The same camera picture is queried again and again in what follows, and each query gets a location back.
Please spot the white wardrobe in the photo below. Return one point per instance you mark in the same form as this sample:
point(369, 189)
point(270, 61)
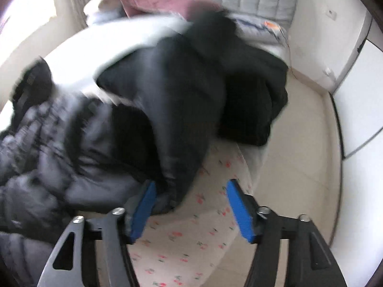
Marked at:
point(358, 99)

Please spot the pink pillow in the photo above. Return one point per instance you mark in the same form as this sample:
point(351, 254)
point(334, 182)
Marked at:
point(186, 9)

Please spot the white patterned pillow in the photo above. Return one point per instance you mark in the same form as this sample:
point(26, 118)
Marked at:
point(256, 29)

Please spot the folded black garment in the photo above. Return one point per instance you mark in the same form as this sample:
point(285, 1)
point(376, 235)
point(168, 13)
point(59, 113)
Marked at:
point(255, 80)

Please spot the light blue folded blanket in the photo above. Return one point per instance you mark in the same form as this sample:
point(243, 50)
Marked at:
point(103, 11)

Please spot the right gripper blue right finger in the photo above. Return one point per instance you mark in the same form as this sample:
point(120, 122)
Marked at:
point(310, 261)

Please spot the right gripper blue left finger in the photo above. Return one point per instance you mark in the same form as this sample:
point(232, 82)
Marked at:
point(73, 260)

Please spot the bed with cherry sheet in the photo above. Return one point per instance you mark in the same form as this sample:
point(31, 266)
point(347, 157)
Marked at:
point(182, 246)

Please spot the black puffer jacket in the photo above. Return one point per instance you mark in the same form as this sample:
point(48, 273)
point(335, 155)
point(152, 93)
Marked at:
point(66, 153)

